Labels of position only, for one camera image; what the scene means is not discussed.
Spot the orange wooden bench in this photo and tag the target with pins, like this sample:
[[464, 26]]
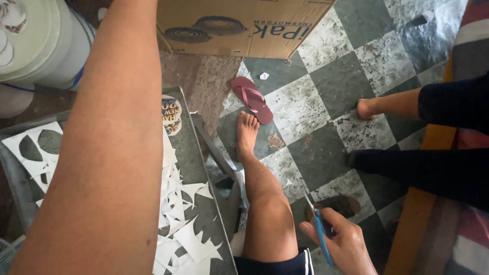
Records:
[[428, 198]]

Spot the pile of white paper offcuts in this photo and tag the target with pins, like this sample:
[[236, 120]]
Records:
[[179, 229]]

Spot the white sheet with cut holes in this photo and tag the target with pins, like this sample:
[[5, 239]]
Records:
[[36, 149]]

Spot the brown cardboard box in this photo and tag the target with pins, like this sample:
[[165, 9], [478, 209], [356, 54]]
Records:
[[244, 28]]

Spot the white plastic basket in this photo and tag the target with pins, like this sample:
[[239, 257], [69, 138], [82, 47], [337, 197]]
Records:
[[8, 254]]

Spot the person's right hand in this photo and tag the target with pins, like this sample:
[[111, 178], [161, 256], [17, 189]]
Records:
[[347, 248]]

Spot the small white object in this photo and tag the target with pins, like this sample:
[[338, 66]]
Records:
[[428, 16]]

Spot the round printed stickers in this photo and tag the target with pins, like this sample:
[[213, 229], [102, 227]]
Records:
[[171, 114]]

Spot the dark shorts with white stripes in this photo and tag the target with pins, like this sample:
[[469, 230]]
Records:
[[275, 266]]

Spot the brown sandal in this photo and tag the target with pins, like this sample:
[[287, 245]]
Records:
[[342, 205]]

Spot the crumpled white paper scrap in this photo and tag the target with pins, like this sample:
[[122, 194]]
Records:
[[264, 76]]

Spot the grey metal table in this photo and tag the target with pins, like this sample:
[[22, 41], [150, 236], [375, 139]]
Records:
[[206, 179]]

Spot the person's right leg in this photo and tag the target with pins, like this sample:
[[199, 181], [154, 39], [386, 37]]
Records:
[[263, 198]]

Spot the striped cloth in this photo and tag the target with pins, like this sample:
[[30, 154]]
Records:
[[472, 42]]

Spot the pink flip-flop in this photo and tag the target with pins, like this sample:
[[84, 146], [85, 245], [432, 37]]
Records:
[[253, 100]]

